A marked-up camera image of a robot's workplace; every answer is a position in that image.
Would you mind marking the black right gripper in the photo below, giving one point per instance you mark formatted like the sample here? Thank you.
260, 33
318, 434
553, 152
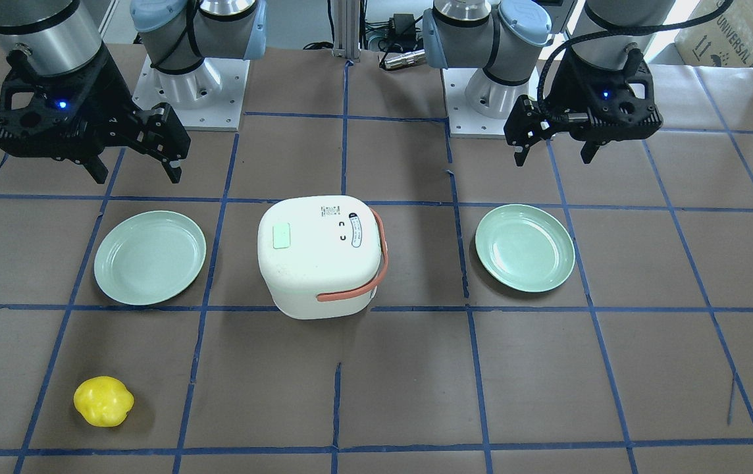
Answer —
111, 87

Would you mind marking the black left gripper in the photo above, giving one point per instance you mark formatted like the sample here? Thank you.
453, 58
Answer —
562, 87

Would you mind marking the white rice cooker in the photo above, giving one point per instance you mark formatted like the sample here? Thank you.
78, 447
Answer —
322, 257

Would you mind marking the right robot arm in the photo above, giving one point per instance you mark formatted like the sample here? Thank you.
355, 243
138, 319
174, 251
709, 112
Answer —
60, 36

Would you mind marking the green plate near lemon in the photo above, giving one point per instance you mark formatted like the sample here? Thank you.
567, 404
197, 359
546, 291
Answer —
150, 258

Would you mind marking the green plate far side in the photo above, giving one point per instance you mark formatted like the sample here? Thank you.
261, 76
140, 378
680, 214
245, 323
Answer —
525, 248

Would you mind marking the black power adapter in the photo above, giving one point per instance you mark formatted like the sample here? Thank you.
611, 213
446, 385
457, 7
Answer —
402, 25

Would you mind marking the cardboard box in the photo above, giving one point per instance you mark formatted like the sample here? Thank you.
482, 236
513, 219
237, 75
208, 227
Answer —
725, 41

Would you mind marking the yellow lemon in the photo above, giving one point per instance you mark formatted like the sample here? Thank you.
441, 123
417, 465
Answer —
103, 401

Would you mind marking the aluminium frame post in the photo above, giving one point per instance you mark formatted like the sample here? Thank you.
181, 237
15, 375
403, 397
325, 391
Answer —
346, 27

